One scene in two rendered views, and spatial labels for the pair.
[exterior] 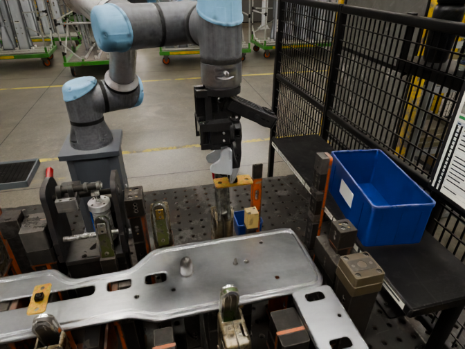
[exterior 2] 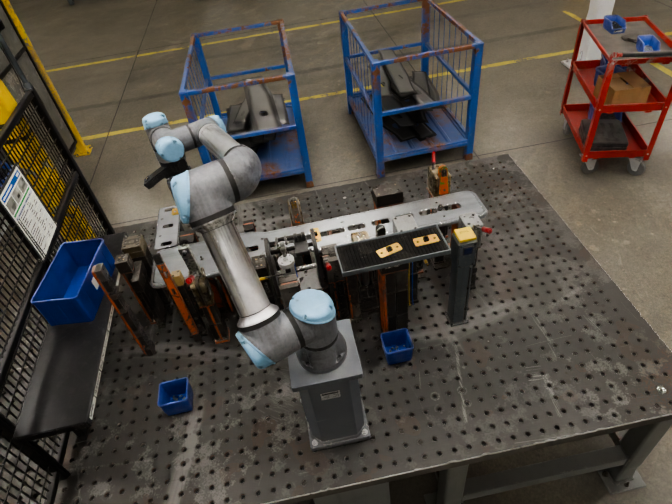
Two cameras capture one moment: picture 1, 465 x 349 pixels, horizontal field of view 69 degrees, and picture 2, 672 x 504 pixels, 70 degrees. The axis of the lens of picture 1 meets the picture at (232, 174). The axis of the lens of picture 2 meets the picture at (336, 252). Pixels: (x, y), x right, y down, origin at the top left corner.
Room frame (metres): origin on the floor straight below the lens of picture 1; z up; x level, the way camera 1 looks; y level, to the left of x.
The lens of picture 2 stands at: (1.99, 0.74, 2.29)
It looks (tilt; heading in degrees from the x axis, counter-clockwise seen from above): 43 degrees down; 189
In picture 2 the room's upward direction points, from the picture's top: 8 degrees counter-clockwise
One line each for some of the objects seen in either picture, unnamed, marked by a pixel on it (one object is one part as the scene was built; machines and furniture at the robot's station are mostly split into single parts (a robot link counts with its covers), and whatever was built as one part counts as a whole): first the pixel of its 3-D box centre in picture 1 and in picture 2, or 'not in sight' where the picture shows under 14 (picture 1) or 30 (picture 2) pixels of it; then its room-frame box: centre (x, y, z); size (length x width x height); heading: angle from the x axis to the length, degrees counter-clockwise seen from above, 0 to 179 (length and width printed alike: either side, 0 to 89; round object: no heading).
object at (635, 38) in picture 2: not in sight; (614, 96); (-1.43, 2.42, 0.49); 0.81 x 0.47 x 0.97; 176
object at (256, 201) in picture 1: (254, 233); (179, 301); (0.81, -0.07, 0.95); 0.03 x 0.01 x 0.50; 104
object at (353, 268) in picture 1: (349, 314); (147, 271); (0.58, -0.30, 0.88); 0.08 x 0.08 x 0.36; 14
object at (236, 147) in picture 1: (234, 147); not in sight; (0.61, 0.00, 1.35); 0.05 x 0.02 x 0.09; 14
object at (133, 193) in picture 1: (143, 248); (270, 300); (0.79, 0.28, 0.91); 0.07 x 0.05 x 0.42; 14
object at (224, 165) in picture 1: (223, 167); not in sight; (0.61, 0.02, 1.30); 0.06 x 0.03 x 0.09; 104
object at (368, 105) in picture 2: not in sight; (403, 83); (-1.95, 0.93, 0.47); 1.20 x 0.80 x 0.95; 14
